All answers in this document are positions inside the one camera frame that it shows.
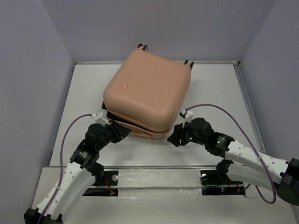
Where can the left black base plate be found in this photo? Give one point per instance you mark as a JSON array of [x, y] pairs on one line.
[[105, 185]]

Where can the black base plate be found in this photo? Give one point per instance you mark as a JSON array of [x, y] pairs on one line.
[[214, 185], [105, 185]]

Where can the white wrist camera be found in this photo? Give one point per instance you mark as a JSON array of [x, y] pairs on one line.
[[100, 117], [186, 115]]

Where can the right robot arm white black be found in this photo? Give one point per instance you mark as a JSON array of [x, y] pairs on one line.
[[241, 163]]

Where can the pink hard-shell suitcase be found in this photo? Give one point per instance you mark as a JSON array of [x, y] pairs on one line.
[[147, 92]]

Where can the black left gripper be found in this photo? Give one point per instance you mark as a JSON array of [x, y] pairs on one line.
[[119, 131]]

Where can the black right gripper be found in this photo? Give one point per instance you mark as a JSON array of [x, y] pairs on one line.
[[178, 134]]

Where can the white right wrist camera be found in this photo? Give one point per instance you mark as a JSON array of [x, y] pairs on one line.
[[186, 115]]

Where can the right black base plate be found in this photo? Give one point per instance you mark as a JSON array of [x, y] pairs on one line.
[[214, 185]]

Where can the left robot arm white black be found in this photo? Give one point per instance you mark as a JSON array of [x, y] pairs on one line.
[[81, 172]]

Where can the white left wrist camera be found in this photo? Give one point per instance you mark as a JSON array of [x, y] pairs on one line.
[[100, 117]]

